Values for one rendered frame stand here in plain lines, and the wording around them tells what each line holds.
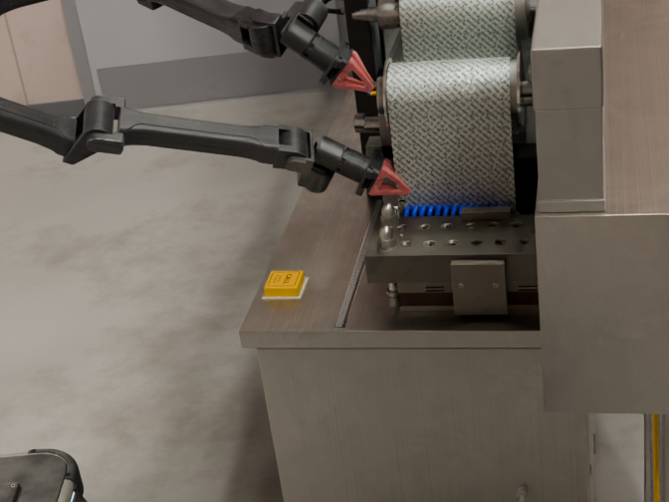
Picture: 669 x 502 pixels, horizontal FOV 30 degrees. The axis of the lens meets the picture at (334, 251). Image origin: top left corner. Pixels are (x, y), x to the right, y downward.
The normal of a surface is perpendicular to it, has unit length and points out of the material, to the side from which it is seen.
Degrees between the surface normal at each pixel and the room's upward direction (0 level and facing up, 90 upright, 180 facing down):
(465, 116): 90
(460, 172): 90
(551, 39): 0
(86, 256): 0
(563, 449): 90
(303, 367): 90
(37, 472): 0
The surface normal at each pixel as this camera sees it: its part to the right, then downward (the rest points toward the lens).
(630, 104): -0.12, -0.87
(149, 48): -0.01, 0.47
